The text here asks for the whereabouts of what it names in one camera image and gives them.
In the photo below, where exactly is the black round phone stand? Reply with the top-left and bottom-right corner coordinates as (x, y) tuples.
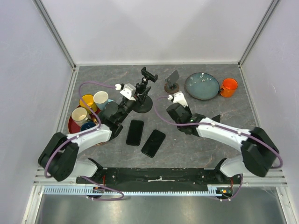
(133, 67), (158, 113)

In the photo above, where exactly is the copper base phone stand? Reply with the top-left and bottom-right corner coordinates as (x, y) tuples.
(164, 70), (180, 94)

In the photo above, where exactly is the black phone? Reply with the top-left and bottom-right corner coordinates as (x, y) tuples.
(141, 129), (166, 158)
(126, 120), (144, 146)

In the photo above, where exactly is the black wedge phone stand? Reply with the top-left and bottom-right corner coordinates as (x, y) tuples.
(211, 114), (221, 123)

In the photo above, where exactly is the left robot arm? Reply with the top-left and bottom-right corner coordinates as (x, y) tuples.
(38, 84), (151, 183)

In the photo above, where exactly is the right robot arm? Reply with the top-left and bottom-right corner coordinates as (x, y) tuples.
(166, 103), (279, 184)

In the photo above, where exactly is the white mug light blue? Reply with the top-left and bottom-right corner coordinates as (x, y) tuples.
(93, 91), (113, 110)

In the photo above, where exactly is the blue ceramic plate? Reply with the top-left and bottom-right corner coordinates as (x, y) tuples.
(185, 72), (220, 100)

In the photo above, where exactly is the yellow mug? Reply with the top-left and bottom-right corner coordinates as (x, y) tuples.
(79, 94), (98, 114)

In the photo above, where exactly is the cream mug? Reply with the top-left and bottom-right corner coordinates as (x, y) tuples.
(71, 107), (91, 127)

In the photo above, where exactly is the orange mug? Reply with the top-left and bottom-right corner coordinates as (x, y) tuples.
(220, 78), (239, 98)

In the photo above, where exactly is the red round tray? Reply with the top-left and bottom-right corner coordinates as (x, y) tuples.
(68, 105), (105, 146)

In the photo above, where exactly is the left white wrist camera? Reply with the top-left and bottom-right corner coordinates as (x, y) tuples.
(115, 84), (136, 101)

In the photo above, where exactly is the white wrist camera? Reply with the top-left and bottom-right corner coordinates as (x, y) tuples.
(167, 91), (188, 107)
(115, 84), (136, 101)

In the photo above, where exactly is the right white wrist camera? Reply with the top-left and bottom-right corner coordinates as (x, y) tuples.
(167, 91), (188, 107)

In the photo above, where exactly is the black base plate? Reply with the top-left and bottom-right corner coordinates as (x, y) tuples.
(90, 168), (241, 192)

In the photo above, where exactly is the grey cable duct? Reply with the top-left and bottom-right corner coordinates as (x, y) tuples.
(43, 185), (227, 196)

